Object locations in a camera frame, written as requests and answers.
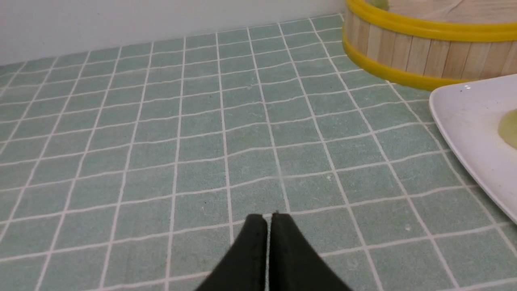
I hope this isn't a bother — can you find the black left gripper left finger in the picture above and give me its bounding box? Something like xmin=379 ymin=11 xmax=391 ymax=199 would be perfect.
xmin=196 ymin=214 xmax=268 ymax=291

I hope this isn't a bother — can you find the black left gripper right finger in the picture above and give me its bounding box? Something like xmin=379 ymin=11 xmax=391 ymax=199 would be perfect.
xmin=269 ymin=213 xmax=351 ymax=291

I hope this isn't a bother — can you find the green dumpling plate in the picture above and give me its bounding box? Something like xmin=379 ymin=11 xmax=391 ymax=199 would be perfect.
xmin=497 ymin=109 xmax=517 ymax=150

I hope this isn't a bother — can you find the green dumpling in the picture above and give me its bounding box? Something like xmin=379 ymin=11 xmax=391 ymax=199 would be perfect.
xmin=365 ymin=0 xmax=389 ymax=11

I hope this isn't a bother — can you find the white square plate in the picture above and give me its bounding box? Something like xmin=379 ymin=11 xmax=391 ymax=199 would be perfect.
xmin=429 ymin=74 xmax=517 ymax=222

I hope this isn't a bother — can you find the green checked tablecloth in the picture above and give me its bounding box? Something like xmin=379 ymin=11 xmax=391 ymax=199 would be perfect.
xmin=0 ymin=14 xmax=516 ymax=291

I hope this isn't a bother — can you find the yellow rimmed bamboo steamer basket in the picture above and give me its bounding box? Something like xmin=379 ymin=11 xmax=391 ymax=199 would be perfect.
xmin=342 ymin=0 xmax=517 ymax=91

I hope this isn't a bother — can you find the steamer liner paper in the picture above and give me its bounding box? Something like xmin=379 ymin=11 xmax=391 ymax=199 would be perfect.
xmin=388 ymin=0 xmax=517 ymax=24

